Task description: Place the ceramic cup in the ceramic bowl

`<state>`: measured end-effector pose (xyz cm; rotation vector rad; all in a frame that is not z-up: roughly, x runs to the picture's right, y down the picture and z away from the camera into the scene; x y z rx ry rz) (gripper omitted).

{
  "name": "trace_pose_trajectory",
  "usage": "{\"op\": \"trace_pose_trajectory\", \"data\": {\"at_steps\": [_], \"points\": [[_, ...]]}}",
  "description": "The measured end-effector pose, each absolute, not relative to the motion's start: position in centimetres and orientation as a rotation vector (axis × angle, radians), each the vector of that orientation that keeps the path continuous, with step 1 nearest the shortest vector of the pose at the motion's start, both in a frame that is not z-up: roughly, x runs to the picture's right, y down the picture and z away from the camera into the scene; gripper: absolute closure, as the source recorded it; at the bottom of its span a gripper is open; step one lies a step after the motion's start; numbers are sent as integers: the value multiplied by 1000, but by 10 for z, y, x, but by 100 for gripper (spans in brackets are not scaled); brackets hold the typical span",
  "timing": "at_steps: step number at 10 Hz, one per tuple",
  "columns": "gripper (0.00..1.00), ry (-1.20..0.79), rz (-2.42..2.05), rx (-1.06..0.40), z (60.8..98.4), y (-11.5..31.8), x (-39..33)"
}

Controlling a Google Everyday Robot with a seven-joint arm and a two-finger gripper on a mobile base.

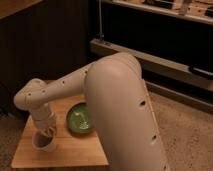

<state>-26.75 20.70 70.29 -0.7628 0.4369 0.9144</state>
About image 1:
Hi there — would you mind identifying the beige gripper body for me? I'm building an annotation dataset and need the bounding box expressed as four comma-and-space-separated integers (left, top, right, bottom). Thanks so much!
32, 109, 56, 131

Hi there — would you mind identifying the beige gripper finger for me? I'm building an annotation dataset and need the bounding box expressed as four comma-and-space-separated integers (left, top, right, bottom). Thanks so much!
47, 127, 56, 137
39, 131, 48, 137

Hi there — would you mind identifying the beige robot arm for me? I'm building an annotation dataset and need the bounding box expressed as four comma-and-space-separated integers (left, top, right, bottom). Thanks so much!
14, 52, 170, 171

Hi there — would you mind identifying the green ceramic bowl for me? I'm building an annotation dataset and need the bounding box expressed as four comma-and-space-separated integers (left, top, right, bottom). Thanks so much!
66, 102, 94, 135

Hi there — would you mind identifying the wooden low table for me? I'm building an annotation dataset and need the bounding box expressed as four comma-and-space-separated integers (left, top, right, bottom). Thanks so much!
11, 95, 108, 170

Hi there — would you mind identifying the metal shelf pole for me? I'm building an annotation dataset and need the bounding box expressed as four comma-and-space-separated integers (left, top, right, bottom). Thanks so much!
98, 0, 104, 42

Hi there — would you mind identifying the dark shelf unit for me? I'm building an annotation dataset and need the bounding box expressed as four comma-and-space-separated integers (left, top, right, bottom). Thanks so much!
89, 0, 213, 114

